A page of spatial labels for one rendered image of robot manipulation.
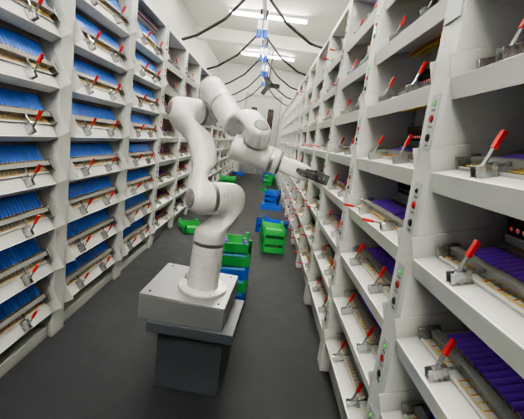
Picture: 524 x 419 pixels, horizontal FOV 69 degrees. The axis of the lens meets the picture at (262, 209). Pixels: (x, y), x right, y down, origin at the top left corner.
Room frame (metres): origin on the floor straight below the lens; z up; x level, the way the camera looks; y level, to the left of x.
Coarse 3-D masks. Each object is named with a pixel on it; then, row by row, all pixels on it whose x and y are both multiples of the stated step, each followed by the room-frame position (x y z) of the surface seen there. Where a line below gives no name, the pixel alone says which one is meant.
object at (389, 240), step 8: (368, 192) 1.54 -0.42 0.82; (376, 192) 1.54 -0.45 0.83; (384, 192) 1.54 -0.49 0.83; (392, 192) 1.54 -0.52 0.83; (400, 192) 1.49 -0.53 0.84; (352, 200) 1.54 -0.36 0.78; (360, 200) 1.54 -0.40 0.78; (352, 208) 1.50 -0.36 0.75; (352, 216) 1.48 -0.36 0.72; (360, 216) 1.34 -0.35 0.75; (368, 216) 1.32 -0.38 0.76; (360, 224) 1.35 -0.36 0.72; (368, 224) 1.23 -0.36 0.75; (376, 224) 1.19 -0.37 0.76; (368, 232) 1.24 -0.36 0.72; (376, 232) 1.14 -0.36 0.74; (384, 232) 1.09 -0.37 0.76; (392, 232) 1.08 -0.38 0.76; (400, 232) 0.94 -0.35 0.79; (376, 240) 1.15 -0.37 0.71; (384, 240) 1.06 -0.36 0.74; (392, 240) 1.00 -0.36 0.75; (384, 248) 1.06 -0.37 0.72; (392, 248) 0.99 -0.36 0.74; (392, 256) 1.00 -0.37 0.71
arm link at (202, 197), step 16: (176, 96) 1.52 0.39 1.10; (176, 112) 1.47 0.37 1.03; (192, 112) 1.51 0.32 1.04; (176, 128) 1.51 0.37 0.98; (192, 128) 1.47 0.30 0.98; (192, 144) 1.46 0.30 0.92; (208, 144) 1.46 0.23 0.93; (192, 160) 1.45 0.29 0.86; (208, 160) 1.41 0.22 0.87; (192, 176) 1.38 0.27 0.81; (192, 192) 1.31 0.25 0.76; (208, 192) 1.32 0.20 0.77; (192, 208) 1.31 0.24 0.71; (208, 208) 1.32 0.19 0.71
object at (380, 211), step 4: (364, 200) 1.50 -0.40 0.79; (368, 200) 1.49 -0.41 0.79; (364, 204) 1.50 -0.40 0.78; (368, 204) 1.43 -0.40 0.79; (372, 204) 1.41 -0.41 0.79; (372, 208) 1.39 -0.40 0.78; (376, 208) 1.33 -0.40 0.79; (380, 208) 1.32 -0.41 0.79; (372, 212) 1.33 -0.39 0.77; (376, 212) 1.33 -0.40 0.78; (380, 212) 1.28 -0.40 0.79; (384, 212) 1.25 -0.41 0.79; (388, 212) 1.24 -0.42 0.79; (376, 216) 1.27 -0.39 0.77; (380, 216) 1.25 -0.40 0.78; (384, 216) 1.23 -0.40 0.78; (388, 216) 1.19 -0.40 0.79; (392, 216) 1.18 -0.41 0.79; (396, 216) 1.17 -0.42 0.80; (396, 220) 1.12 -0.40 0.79; (400, 220) 1.11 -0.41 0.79; (396, 224) 1.12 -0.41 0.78; (400, 224) 1.08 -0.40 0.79
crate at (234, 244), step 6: (228, 234) 2.29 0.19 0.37; (234, 234) 2.29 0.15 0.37; (246, 234) 2.29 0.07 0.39; (228, 240) 2.29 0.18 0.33; (234, 240) 2.29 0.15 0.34; (240, 240) 2.30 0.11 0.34; (246, 240) 2.29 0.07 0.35; (228, 246) 2.09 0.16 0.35; (234, 246) 2.10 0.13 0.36; (240, 246) 2.10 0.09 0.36; (246, 246) 2.11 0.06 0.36; (234, 252) 2.10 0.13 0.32; (240, 252) 2.10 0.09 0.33; (246, 252) 2.11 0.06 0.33
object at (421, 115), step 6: (438, 0) 1.54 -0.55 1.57; (438, 48) 1.45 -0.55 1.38; (432, 54) 1.50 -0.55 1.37; (432, 60) 1.49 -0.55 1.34; (426, 66) 1.54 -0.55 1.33; (426, 108) 1.45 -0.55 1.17; (420, 114) 1.50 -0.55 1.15; (414, 120) 1.55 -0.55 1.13; (420, 120) 1.49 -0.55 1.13; (516, 246) 0.81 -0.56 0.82
